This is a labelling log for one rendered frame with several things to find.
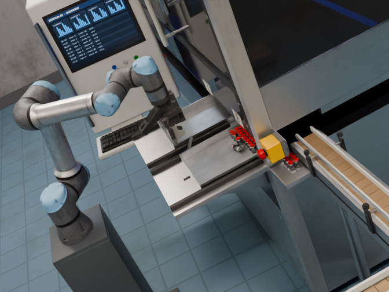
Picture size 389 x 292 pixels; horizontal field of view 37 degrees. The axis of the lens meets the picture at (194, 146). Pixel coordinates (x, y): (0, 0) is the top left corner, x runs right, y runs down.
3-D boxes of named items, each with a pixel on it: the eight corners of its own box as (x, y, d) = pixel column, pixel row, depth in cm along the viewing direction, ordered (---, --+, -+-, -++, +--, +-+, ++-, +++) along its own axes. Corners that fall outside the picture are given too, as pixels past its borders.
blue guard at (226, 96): (133, 11, 379) (121, -15, 369) (254, 136, 216) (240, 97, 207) (132, 11, 379) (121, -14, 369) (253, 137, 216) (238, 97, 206)
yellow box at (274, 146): (281, 146, 212) (275, 131, 208) (290, 154, 206) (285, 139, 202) (263, 155, 211) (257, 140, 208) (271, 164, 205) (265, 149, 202)
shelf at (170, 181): (220, 94, 279) (219, 90, 278) (286, 160, 220) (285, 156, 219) (132, 139, 274) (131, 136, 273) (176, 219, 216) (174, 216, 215)
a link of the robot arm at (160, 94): (147, 95, 197) (141, 87, 204) (153, 106, 200) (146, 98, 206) (167, 86, 198) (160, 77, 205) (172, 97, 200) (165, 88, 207)
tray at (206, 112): (223, 94, 274) (220, 88, 272) (245, 116, 252) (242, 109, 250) (160, 127, 270) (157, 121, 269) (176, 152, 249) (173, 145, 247)
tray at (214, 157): (252, 123, 246) (249, 116, 244) (279, 150, 224) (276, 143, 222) (182, 160, 242) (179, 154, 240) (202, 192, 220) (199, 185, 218)
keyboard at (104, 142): (171, 108, 297) (169, 105, 295) (176, 121, 285) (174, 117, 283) (100, 139, 297) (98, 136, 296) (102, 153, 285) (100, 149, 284)
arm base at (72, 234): (62, 250, 238) (50, 233, 232) (59, 229, 250) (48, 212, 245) (95, 234, 238) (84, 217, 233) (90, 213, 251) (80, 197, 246)
